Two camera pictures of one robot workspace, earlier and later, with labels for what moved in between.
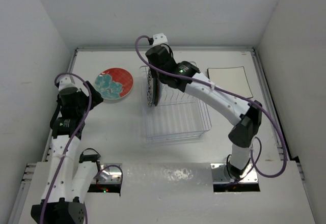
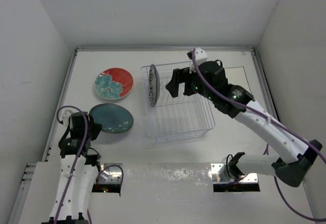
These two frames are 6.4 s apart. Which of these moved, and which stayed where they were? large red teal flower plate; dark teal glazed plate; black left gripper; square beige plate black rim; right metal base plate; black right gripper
Moved: black right gripper; black left gripper; dark teal glazed plate
Stayed: square beige plate black rim; large red teal flower plate; right metal base plate
